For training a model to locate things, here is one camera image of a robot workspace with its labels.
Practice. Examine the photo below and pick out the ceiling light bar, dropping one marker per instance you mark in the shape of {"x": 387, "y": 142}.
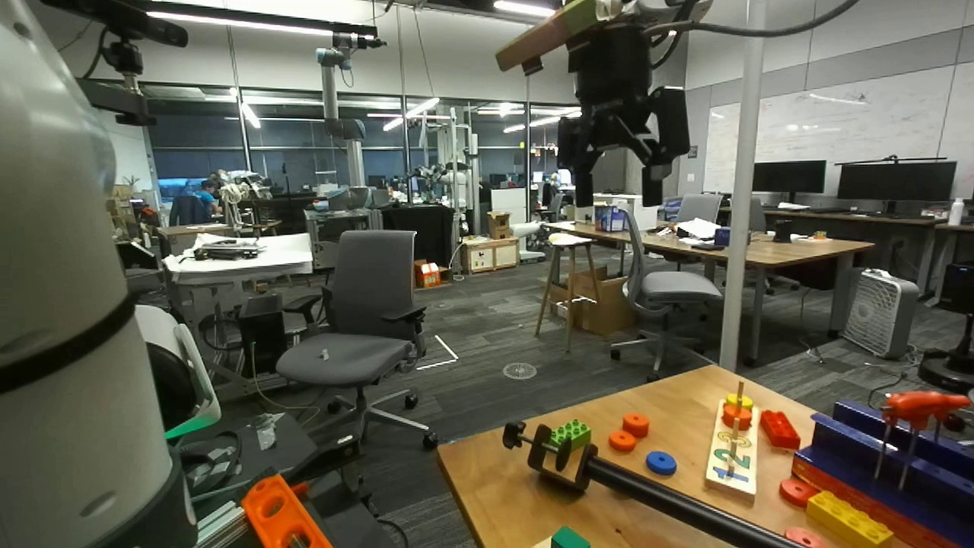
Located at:
{"x": 253, "y": 23}

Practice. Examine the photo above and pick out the white box fan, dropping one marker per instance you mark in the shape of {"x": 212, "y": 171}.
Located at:
{"x": 881, "y": 310}

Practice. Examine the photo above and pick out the green toy brick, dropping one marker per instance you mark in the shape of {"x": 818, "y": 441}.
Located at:
{"x": 569, "y": 434}

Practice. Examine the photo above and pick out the red toy brick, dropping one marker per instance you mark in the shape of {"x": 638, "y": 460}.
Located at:
{"x": 779, "y": 427}

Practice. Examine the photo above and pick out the white rounded housing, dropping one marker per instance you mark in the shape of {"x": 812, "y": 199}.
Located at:
{"x": 153, "y": 335}

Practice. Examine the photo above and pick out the wooden number stacking board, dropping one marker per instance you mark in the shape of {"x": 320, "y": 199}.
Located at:
{"x": 731, "y": 467}

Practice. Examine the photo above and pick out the black overhead camera rig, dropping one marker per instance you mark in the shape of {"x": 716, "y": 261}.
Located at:
{"x": 124, "y": 57}

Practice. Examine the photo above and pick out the wide black computer monitor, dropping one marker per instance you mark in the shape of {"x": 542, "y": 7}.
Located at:
{"x": 900, "y": 181}

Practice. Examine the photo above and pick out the white work table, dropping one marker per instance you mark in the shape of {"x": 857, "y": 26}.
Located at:
{"x": 274, "y": 253}

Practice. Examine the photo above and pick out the blue box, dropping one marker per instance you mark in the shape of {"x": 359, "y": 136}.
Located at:
{"x": 612, "y": 218}

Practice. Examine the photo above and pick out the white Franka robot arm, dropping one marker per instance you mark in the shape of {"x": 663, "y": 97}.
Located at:
{"x": 63, "y": 305}

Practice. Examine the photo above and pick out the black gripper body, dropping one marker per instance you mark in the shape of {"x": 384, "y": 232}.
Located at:
{"x": 616, "y": 79}

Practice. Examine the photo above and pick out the brown cardboard box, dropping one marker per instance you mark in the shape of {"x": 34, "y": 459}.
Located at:
{"x": 603, "y": 305}

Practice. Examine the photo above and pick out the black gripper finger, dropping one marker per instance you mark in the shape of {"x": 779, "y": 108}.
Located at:
{"x": 675, "y": 126}
{"x": 579, "y": 152}

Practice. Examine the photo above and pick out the grey ceiling robot column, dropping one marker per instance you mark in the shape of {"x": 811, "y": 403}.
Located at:
{"x": 340, "y": 103}

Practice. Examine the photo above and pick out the small orange box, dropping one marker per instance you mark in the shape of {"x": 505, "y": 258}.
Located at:
{"x": 430, "y": 274}

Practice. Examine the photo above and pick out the dark long monitor desk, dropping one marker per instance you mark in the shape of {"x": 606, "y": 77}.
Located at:
{"x": 861, "y": 218}

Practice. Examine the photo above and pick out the black cabinet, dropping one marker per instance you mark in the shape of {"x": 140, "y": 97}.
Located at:
{"x": 420, "y": 232}

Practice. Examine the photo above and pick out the orange toy hand tool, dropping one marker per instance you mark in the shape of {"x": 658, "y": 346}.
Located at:
{"x": 918, "y": 407}

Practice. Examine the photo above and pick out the yellow toy brick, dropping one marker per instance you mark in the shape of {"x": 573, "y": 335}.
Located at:
{"x": 846, "y": 519}

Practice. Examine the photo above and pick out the black side stand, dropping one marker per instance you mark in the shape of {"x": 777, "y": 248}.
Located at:
{"x": 229, "y": 459}

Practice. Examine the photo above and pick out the green toy block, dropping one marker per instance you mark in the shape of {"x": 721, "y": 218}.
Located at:
{"x": 568, "y": 539}

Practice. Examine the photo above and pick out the orange plastic holed block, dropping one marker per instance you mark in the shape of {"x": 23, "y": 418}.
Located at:
{"x": 278, "y": 512}

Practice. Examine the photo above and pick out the wooden stool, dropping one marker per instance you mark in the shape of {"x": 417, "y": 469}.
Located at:
{"x": 568, "y": 243}

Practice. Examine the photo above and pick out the beige storage box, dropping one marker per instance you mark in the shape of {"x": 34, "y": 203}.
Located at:
{"x": 477, "y": 253}

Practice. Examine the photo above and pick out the black flat device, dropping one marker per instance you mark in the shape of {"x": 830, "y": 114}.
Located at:
{"x": 227, "y": 248}

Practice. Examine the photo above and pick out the black floor stand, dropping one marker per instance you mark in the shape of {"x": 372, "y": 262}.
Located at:
{"x": 948, "y": 369}

